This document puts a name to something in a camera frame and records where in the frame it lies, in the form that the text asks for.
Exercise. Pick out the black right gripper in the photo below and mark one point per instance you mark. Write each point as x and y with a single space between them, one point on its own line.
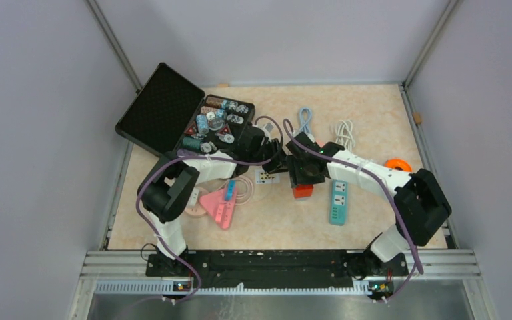
295 176

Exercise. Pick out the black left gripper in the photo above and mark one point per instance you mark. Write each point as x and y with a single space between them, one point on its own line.
278 165

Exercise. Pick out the red cube socket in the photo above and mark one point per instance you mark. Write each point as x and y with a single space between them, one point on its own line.
302 191

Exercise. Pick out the teal power strip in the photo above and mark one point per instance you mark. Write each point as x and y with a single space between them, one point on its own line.
338 208

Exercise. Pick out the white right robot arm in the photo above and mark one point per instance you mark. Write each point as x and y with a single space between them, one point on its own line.
417 199

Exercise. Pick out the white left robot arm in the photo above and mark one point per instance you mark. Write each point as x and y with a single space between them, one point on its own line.
166 191

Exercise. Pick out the pink round plug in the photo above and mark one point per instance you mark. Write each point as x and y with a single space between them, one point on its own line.
193 207

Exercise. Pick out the blue small block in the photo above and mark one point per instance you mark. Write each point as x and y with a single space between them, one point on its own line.
230 190

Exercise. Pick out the pink triangular power strip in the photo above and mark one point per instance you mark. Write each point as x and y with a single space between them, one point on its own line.
220 210

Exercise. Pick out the black poker chip case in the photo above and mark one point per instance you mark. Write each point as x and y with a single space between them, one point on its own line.
171 113

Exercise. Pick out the orange ring toy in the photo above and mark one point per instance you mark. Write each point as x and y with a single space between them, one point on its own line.
398 164

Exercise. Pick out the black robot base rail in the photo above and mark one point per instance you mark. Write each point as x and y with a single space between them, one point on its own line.
277 269

